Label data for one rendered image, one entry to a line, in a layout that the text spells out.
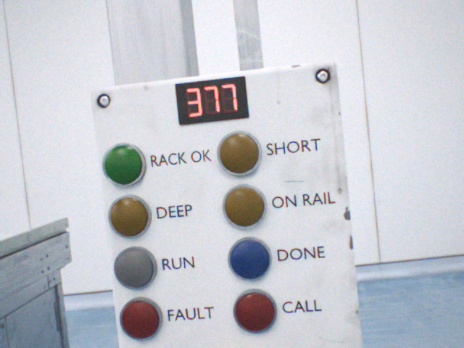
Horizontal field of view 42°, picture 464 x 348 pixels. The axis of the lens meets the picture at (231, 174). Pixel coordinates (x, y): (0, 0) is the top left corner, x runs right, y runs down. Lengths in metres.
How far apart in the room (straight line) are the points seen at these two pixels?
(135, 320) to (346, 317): 0.14
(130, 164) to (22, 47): 4.02
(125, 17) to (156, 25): 0.03
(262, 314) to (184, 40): 0.22
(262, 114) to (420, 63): 3.99
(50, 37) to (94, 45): 0.30
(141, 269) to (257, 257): 0.08
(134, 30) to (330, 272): 0.24
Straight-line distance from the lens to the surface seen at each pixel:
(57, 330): 2.06
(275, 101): 0.41
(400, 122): 4.32
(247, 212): 0.41
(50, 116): 4.33
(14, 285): 1.70
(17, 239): 1.71
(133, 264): 0.43
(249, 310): 0.42
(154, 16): 0.49
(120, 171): 0.42
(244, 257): 0.41
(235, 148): 0.41
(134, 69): 0.49
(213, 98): 0.41
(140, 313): 0.44
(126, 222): 0.42
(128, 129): 0.43
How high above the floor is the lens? 1.03
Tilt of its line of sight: 3 degrees down
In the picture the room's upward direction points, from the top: 6 degrees counter-clockwise
